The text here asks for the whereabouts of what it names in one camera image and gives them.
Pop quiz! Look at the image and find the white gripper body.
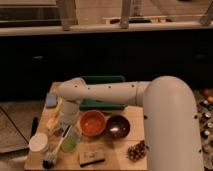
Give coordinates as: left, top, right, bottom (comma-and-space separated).
59, 100, 80, 125

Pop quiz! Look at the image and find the white dish brush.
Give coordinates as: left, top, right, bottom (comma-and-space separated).
42, 125, 72, 169

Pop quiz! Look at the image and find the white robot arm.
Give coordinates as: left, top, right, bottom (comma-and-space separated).
57, 76, 204, 171

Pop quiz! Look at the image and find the clear green plastic cup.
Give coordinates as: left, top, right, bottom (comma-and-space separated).
61, 127, 81, 153

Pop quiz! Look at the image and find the wooden board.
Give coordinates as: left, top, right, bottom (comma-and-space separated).
24, 81, 149, 171

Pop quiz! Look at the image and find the orange bowl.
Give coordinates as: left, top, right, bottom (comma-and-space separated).
80, 110, 106, 137

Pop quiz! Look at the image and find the black marker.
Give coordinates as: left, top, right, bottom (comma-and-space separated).
30, 117, 38, 137

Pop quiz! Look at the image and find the tan sponge block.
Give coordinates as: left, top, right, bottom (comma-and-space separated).
79, 149, 105, 167

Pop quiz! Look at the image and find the dark brown bowl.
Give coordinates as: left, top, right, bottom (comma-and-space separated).
105, 115, 130, 139

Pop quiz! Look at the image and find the brown bead cluster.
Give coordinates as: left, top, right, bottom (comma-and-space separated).
127, 141, 146, 162

